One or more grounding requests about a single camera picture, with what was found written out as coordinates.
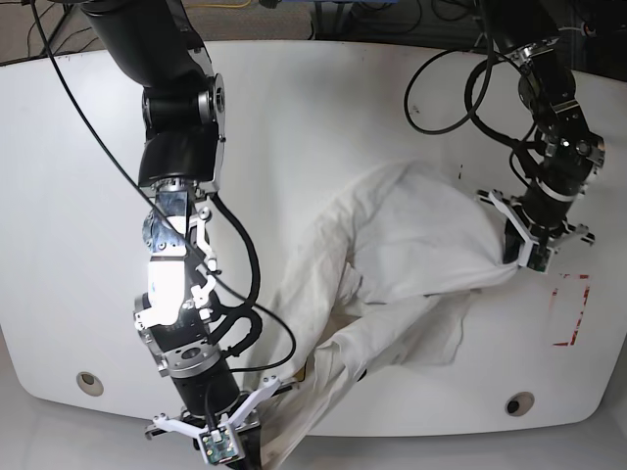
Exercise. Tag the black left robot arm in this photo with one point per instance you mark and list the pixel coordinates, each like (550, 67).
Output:
(525, 33)

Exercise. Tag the white printed t-shirt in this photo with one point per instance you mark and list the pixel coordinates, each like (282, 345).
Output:
(383, 276)

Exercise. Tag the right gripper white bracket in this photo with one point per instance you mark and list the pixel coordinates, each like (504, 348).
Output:
(225, 413)

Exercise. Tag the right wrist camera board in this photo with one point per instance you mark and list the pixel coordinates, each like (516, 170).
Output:
(221, 446)

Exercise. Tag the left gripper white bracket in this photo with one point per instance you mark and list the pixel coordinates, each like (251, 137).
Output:
(534, 219)

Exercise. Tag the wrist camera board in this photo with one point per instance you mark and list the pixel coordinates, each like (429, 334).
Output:
(221, 446)
(539, 258)

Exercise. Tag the table cable grommet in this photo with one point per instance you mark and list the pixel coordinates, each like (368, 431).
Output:
(90, 384)
(520, 404)

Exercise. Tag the left table cable grommet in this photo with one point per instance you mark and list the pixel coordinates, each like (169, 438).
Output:
(90, 384)

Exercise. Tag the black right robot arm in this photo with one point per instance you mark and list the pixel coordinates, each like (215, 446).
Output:
(189, 332)

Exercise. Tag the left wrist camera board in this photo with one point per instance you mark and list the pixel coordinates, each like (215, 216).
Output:
(539, 258)

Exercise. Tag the right table cable grommet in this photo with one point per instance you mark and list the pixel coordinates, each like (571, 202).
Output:
(520, 404)

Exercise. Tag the red tape rectangle marking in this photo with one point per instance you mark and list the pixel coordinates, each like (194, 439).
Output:
(566, 309)

